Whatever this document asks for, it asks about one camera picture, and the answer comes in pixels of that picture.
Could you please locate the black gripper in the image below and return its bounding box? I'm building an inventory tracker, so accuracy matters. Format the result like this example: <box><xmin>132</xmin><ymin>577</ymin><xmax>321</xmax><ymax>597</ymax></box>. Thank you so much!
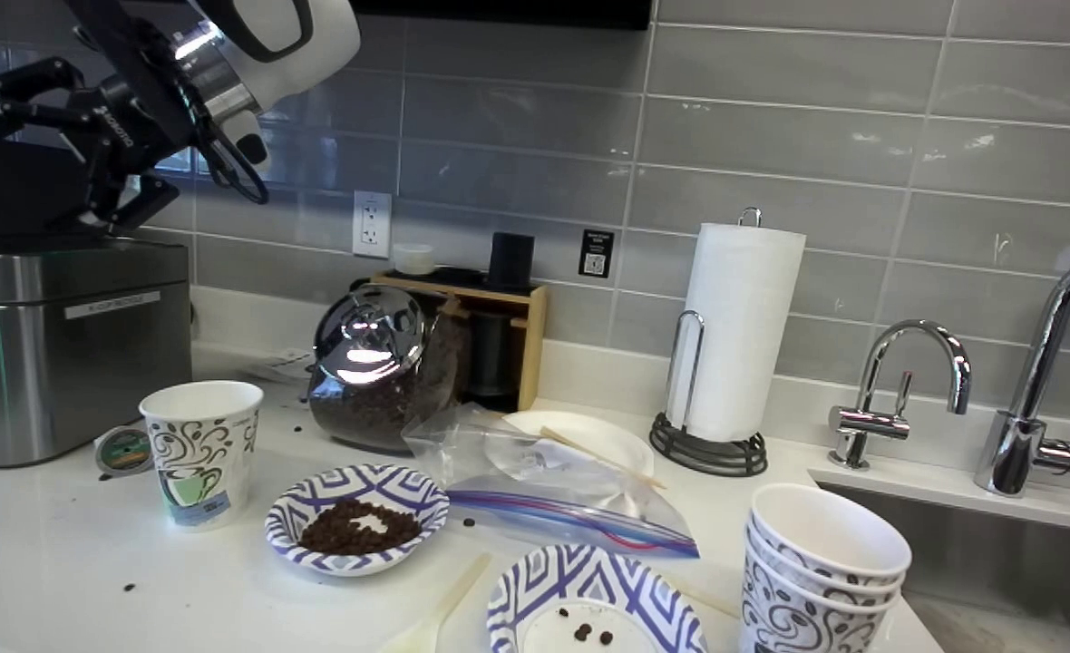
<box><xmin>0</xmin><ymin>0</ymin><xmax>217</xmax><ymax>233</ymax></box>

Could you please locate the small white coffee pod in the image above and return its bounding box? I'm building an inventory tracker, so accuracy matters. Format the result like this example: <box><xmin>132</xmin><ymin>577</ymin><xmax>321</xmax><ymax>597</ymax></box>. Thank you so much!
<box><xmin>90</xmin><ymin>421</ymin><xmax>156</xmax><ymax>480</ymax></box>

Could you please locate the black cylinder container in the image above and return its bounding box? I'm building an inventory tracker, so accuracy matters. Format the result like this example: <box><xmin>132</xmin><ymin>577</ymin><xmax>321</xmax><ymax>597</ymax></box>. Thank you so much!
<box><xmin>488</xmin><ymin>229</ymin><xmax>538</xmax><ymax>293</ymax></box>

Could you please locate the black box appliance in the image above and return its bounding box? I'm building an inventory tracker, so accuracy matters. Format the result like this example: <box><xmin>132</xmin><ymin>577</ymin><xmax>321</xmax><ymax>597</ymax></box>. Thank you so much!
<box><xmin>0</xmin><ymin>125</ymin><xmax>113</xmax><ymax>241</ymax></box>

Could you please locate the white power outlet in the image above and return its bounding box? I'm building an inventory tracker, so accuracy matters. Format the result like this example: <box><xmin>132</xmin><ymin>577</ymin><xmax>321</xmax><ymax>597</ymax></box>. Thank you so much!
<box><xmin>349</xmin><ymin>187</ymin><xmax>396</xmax><ymax>262</ymax></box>

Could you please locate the paper cup with mug print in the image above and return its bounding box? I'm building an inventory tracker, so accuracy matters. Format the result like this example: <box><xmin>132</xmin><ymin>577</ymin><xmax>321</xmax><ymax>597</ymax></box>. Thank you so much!
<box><xmin>135</xmin><ymin>378</ymin><xmax>268</xmax><ymax>529</ymax></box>

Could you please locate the chrome jar lid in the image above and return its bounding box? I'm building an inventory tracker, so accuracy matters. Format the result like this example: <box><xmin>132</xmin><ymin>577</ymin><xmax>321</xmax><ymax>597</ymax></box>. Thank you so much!
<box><xmin>314</xmin><ymin>281</ymin><xmax>432</xmax><ymax>392</ymax></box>

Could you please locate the small white object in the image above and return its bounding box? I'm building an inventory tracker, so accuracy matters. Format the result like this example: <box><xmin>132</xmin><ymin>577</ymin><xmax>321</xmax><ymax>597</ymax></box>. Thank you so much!
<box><xmin>390</xmin><ymin>240</ymin><xmax>440</xmax><ymax>280</ymax></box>

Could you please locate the blue patterned paper bowl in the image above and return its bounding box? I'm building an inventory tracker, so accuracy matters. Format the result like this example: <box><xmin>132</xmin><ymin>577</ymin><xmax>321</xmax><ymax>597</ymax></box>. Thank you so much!
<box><xmin>260</xmin><ymin>459</ymin><xmax>454</xmax><ymax>579</ymax></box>
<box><xmin>482</xmin><ymin>539</ymin><xmax>706</xmax><ymax>653</ymax></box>

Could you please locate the pile of coffee grounds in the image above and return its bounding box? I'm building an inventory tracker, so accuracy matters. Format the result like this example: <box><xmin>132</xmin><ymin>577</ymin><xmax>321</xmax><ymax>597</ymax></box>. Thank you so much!
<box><xmin>298</xmin><ymin>496</ymin><xmax>424</xmax><ymax>558</ymax></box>

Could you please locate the wooden box holder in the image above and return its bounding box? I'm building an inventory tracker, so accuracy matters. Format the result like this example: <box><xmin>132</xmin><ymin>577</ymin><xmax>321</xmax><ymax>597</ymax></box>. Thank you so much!
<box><xmin>368</xmin><ymin>268</ymin><xmax>553</xmax><ymax>413</ymax></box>

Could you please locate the white paper plate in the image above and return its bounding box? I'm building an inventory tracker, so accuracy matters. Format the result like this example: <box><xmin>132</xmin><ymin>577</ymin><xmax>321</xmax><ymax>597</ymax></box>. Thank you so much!
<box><xmin>501</xmin><ymin>406</ymin><xmax>656</xmax><ymax>481</ymax></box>

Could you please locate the clear zip plastic bag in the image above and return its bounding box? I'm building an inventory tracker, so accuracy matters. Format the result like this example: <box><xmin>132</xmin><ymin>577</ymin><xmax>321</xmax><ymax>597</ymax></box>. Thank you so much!
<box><xmin>418</xmin><ymin>402</ymin><xmax>703</xmax><ymax>563</ymax></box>

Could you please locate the white paper towel roll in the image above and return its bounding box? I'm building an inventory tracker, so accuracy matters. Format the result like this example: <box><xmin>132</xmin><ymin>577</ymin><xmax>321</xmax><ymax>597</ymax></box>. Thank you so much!
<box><xmin>665</xmin><ymin>216</ymin><xmax>809</xmax><ymax>446</ymax></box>

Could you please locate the white swirl paper cup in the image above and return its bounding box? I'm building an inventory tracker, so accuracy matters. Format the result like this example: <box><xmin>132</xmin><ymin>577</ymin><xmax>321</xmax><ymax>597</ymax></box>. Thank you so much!
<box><xmin>745</xmin><ymin>536</ymin><xmax>906</xmax><ymax>613</ymax></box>
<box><xmin>745</xmin><ymin>481</ymin><xmax>914</xmax><ymax>594</ymax></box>
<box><xmin>732</xmin><ymin>558</ymin><xmax>895</xmax><ymax>653</ymax></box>

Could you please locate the small chrome faucet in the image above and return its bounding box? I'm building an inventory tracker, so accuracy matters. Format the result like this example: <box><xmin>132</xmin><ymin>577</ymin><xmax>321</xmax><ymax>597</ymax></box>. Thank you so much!
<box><xmin>829</xmin><ymin>316</ymin><xmax>975</xmax><ymax>470</ymax></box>

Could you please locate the large chrome faucet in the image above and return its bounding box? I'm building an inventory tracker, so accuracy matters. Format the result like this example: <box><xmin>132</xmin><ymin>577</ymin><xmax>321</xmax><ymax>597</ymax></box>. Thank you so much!
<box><xmin>975</xmin><ymin>240</ymin><xmax>1070</xmax><ymax>496</ymax></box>

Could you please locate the steel sink basin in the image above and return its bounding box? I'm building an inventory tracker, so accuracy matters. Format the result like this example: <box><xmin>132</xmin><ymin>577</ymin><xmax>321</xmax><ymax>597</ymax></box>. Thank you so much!
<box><xmin>809</xmin><ymin>463</ymin><xmax>1070</xmax><ymax>653</ymax></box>

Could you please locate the dark wall cabinet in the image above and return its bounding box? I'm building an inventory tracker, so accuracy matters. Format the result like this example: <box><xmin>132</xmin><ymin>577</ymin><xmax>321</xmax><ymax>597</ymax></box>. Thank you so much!
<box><xmin>349</xmin><ymin>0</ymin><xmax>656</xmax><ymax>32</ymax></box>

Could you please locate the black wall socket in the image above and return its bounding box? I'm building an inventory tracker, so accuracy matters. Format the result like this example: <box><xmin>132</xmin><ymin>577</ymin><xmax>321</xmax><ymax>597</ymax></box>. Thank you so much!
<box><xmin>577</xmin><ymin>224</ymin><xmax>618</xmax><ymax>281</ymax></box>

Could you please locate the black wire towel holder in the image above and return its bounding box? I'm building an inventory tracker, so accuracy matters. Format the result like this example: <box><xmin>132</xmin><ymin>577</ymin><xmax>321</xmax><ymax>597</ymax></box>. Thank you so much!
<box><xmin>646</xmin><ymin>206</ymin><xmax>772</xmax><ymax>480</ymax></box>

